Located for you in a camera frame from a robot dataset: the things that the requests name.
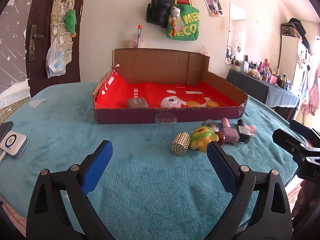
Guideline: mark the wall photo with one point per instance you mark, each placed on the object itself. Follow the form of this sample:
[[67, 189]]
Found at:
[[214, 8]]

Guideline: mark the red Miniso bag liner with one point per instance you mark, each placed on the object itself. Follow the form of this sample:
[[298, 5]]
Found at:
[[115, 91]]

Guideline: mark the door handle plate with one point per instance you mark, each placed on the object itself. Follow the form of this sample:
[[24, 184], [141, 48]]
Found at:
[[32, 42]]

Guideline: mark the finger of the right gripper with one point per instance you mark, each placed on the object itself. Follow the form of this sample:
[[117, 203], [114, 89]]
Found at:
[[310, 134], [288, 142]]

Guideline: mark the silver glitter ball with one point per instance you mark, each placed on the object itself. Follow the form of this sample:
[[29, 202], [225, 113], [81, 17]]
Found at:
[[211, 124]]

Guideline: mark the gold studded cylinder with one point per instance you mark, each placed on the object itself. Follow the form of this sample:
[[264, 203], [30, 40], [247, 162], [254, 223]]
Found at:
[[180, 144]]

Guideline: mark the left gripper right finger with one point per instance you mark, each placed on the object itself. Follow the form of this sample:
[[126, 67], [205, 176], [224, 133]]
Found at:
[[258, 209]]

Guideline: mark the black phone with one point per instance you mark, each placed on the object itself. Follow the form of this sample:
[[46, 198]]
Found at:
[[5, 128]]

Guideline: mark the white wardrobe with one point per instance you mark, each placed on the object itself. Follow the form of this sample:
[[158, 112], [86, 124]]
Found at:
[[294, 50]]

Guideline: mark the clear glass cup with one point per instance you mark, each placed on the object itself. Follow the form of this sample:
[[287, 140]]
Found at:
[[164, 128]]

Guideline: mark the pink hanging garment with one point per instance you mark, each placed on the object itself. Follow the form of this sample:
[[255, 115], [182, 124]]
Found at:
[[313, 104]]

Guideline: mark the black side table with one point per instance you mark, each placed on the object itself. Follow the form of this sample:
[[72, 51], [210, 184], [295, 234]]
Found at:
[[282, 101]]

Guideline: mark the black backpack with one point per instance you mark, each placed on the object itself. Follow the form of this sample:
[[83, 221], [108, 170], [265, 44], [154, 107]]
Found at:
[[158, 12]]

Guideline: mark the beige hanging organizer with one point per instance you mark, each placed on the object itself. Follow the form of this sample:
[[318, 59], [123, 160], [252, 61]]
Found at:
[[60, 8]]

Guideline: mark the pink nail polish bottle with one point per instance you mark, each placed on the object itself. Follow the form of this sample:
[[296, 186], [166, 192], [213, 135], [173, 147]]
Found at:
[[231, 134]]

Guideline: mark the dark red ball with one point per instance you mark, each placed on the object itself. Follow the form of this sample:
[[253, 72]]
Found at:
[[222, 138]]

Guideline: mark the pink pig plush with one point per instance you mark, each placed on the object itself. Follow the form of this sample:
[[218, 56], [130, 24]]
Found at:
[[134, 43]]

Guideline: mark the teal fleece blanket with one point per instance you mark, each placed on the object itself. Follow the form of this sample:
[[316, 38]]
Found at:
[[145, 192]]

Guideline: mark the cardboard tray box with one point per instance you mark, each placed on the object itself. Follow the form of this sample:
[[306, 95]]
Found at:
[[164, 66]]

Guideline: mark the white plastic bag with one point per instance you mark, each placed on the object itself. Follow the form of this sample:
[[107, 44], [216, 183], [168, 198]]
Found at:
[[55, 62]]

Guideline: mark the orange round soap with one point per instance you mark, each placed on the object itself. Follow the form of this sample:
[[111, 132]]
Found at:
[[193, 104], [211, 103]]

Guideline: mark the orange capped metal tube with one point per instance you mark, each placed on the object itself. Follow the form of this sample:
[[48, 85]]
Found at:
[[139, 34]]

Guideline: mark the green tote bag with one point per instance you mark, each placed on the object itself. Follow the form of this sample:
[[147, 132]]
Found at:
[[186, 27]]

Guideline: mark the person's right hand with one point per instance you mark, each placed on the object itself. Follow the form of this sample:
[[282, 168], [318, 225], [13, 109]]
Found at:
[[300, 199]]

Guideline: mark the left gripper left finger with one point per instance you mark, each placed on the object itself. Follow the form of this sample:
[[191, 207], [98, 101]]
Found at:
[[47, 216]]

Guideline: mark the pink round mirror case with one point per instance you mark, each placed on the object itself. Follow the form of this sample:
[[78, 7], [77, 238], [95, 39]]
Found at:
[[170, 102]]

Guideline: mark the dark brown door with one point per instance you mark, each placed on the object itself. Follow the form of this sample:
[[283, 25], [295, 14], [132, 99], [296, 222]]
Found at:
[[39, 15]]

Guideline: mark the white plush keychain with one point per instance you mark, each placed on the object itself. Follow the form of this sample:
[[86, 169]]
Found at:
[[174, 13]]

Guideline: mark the black nail polish bottle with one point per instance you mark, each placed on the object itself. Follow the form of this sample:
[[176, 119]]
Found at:
[[244, 133]]

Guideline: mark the white square charger device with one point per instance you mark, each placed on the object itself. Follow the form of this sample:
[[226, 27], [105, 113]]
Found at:
[[13, 144]]

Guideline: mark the yellow green duck toy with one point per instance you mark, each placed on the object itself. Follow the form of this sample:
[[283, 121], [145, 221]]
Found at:
[[201, 137]]

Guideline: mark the green plush toy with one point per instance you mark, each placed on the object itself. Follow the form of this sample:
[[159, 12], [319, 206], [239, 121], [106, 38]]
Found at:
[[70, 22]]

